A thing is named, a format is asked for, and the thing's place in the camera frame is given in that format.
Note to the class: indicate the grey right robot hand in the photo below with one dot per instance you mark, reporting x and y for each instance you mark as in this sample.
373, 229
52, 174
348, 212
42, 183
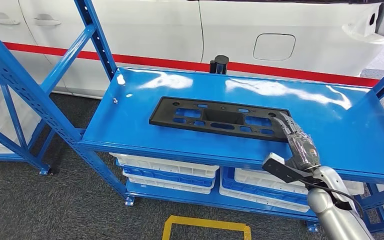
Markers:
303, 149

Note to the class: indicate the black plastic mounting plate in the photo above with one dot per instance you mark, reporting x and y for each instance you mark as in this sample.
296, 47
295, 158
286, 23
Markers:
165, 116

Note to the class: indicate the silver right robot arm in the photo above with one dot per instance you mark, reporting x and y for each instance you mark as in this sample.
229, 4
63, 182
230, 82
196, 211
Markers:
334, 212

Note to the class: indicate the yellow floor tape square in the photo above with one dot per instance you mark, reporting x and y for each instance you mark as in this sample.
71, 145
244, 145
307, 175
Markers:
205, 222

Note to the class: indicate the red barrier belt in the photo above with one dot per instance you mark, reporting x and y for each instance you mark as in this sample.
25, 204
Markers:
145, 60

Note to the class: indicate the small metal bolt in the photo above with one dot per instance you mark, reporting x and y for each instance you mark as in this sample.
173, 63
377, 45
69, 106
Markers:
115, 100

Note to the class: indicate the white car body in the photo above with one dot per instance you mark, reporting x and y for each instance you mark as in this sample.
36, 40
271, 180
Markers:
145, 26

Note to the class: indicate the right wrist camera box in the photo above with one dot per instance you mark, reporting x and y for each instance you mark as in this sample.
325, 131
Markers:
281, 169

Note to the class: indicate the black barrier post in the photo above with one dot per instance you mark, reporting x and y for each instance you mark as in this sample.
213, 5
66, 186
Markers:
221, 64

